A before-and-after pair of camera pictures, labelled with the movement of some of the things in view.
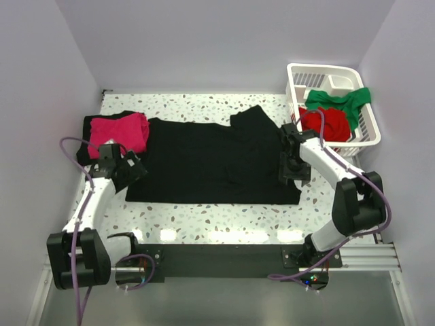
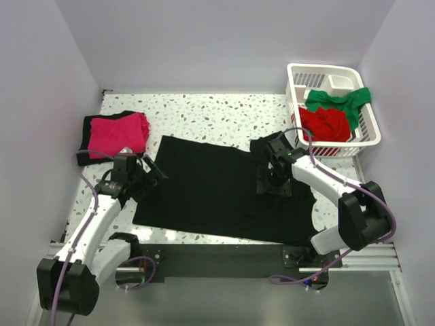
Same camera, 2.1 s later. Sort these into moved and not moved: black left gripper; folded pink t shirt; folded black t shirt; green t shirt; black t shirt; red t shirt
Moved: black left gripper; black t shirt
Not moved: folded pink t shirt; folded black t shirt; red t shirt; green t shirt
